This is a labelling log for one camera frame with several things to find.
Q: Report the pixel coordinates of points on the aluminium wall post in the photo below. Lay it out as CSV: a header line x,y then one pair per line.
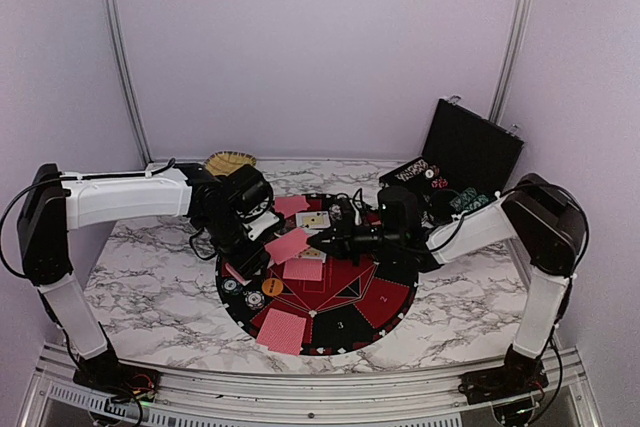
x,y
125,79
514,44

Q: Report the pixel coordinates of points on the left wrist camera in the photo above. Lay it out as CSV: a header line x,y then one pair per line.
x,y
262,224

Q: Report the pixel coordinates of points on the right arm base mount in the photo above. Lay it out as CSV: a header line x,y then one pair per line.
x,y
518,374

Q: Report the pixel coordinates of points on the dealt red card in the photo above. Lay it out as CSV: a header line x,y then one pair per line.
x,y
295,330
273,330
290,205

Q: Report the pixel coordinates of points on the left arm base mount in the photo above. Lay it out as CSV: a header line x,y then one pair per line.
x,y
107,373

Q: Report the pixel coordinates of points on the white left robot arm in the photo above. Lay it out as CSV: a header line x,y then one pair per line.
x,y
236,212

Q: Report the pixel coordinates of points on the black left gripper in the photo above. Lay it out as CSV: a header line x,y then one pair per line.
x,y
247,262

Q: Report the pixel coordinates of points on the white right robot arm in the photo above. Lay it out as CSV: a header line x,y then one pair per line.
x,y
544,227

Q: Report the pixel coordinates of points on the red playing card deck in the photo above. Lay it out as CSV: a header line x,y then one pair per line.
x,y
239,278

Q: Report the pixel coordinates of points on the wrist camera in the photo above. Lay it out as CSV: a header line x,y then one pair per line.
x,y
344,215
262,224

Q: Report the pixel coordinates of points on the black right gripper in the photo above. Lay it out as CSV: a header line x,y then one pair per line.
x,y
342,245

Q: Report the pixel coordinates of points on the black poker chip case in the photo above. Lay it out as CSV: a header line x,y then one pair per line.
x,y
464,161

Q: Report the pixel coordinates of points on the right aluminium wall post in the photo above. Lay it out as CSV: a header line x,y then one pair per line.
x,y
514,44

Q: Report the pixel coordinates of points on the orange round blind button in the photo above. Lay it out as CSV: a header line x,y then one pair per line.
x,y
272,287

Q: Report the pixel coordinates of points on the round red black poker mat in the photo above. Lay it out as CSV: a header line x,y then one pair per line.
x,y
351,307

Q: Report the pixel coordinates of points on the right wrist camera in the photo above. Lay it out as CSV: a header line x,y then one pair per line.
x,y
344,215

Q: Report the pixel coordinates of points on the woven bamboo tray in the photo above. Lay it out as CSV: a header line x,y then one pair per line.
x,y
227,162

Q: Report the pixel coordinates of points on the face up ace card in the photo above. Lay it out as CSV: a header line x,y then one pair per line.
x,y
315,220

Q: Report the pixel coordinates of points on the face down community card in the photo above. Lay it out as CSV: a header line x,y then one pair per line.
x,y
303,269
287,246

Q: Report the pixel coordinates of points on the aluminium front rail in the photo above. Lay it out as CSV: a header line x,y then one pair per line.
x,y
421,397

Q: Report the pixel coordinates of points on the left aluminium wall post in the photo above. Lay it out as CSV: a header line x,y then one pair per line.
x,y
125,79

